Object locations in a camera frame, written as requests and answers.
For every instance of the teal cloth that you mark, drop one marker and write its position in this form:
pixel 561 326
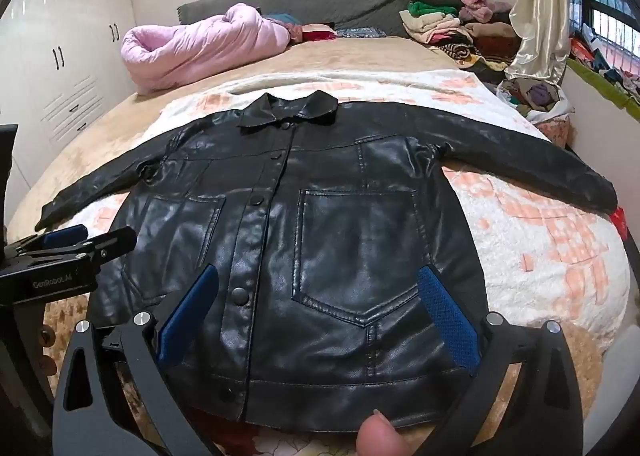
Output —
pixel 282 20

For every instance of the red pillow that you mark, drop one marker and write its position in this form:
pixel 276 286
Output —
pixel 317 33

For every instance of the pink quilt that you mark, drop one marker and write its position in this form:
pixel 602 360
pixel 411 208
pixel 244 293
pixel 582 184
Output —
pixel 200 43

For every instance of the cream satin curtain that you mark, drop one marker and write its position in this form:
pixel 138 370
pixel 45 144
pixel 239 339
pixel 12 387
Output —
pixel 542 11

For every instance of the green windowsill cloth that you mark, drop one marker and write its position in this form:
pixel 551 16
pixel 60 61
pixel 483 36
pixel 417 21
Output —
pixel 600 86

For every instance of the person's left hand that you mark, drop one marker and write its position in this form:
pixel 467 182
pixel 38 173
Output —
pixel 48 351

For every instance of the white wardrobe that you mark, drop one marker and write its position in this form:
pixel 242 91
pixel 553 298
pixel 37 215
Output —
pixel 60 46

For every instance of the pile of folded clothes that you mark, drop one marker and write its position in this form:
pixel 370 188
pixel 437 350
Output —
pixel 450 31

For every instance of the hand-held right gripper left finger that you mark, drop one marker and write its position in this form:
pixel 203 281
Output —
pixel 190 311

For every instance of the person's right hand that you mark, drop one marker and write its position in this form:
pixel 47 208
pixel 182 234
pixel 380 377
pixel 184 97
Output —
pixel 382 438

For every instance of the red plastic bag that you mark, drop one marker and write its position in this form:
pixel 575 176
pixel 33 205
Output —
pixel 620 223

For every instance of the black leather jacket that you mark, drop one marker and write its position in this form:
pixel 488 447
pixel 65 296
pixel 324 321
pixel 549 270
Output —
pixel 325 236

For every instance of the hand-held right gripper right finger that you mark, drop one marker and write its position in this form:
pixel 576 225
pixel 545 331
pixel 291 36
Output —
pixel 450 321

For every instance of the beige bed sheet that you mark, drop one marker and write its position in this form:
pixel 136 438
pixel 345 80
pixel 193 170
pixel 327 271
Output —
pixel 125 136

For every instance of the white orange printed blanket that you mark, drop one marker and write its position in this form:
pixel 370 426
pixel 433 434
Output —
pixel 540 246

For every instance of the clothes heap on windowsill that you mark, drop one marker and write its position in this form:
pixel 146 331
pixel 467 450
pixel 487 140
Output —
pixel 610 61

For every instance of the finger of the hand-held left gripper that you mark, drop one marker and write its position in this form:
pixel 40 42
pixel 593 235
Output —
pixel 62 236
pixel 115 241

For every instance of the white bag of clothes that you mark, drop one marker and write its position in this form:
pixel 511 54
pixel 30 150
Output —
pixel 535 101

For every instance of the blue patterned cloth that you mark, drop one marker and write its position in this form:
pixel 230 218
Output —
pixel 360 32

